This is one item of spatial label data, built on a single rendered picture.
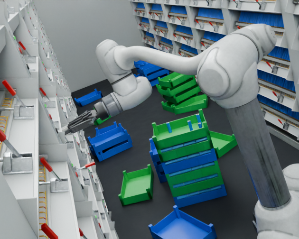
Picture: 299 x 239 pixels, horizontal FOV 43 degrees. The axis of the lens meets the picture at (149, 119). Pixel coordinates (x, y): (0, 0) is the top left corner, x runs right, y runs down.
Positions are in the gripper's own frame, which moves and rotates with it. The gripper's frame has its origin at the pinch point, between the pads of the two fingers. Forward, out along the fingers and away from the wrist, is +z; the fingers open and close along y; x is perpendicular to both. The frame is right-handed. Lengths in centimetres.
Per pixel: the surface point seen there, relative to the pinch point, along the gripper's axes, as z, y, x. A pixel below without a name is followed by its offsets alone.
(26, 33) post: -7.2, 16.0, 39.3
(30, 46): -6.0, 15.7, 34.1
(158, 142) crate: -36, 32, -42
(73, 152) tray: -0.3, -6.2, -7.6
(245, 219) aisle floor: -55, 0, -89
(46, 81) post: -4.1, 16.0, 18.4
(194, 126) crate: -60, 41, -49
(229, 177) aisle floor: -66, 40, -91
